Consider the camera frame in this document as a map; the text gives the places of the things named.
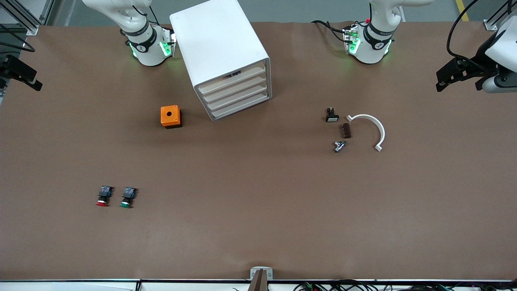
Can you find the aluminium frame profile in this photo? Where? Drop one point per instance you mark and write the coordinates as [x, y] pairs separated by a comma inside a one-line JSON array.
[[490, 25], [32, 29]]

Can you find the white curved plastic bracket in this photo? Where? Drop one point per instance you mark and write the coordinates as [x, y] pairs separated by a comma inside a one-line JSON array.
[[365, 116]]

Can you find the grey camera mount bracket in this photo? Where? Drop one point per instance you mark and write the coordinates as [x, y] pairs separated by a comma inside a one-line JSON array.
[[261, 274]]

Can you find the black white rectangular switch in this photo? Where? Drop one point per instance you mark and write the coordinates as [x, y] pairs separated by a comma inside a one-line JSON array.
[[332, 117]]

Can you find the silver metal selector switch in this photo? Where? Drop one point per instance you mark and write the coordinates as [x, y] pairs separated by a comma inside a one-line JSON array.
[[338, 146]]

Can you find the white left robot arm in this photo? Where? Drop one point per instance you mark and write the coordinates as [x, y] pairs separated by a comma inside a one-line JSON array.
[[369, 50]]

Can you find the orange button enclosure box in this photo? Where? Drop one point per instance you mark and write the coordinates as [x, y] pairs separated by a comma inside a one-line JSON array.
[[169, 120]]

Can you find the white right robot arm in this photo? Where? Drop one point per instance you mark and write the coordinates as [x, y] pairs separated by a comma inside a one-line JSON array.
[[147, 52]]

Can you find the brown terminal block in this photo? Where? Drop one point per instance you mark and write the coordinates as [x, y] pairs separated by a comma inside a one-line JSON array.
[[346, 131]]

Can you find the red mushroom push button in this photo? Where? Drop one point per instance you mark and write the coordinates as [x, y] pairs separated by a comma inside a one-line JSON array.
[[105, 194]]

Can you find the white table edge rail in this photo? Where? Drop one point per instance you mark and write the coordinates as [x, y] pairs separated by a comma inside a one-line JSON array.
[[60, 286]]

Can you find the green mushroom push button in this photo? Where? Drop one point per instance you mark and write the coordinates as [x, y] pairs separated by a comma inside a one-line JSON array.
[[128, 196]]

